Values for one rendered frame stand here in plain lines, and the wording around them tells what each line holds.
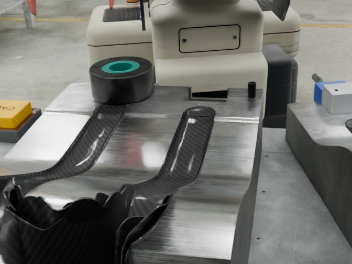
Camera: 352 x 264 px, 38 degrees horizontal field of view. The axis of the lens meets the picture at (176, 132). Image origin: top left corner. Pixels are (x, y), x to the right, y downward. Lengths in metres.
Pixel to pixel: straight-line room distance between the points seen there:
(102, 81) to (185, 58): 0.43
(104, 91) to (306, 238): 0.29
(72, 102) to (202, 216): 0.34
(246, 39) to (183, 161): 0.55
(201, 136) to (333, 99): 0.20
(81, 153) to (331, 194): 0.27
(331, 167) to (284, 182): 0.09
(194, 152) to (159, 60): 0.52
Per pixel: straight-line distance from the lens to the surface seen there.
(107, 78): 0.63
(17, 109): 0.80
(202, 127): 0.59
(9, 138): 0.79
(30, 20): 4.56
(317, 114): 0.68
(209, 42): 1.03
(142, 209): 0.40
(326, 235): 0.56
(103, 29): 1.29
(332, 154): 0.57
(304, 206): 0.60
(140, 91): 0.64
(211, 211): 0.36
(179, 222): 0.35
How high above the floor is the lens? 1.15
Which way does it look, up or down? 27 degrees down
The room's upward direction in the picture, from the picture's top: 3 degrees counter-clockwise
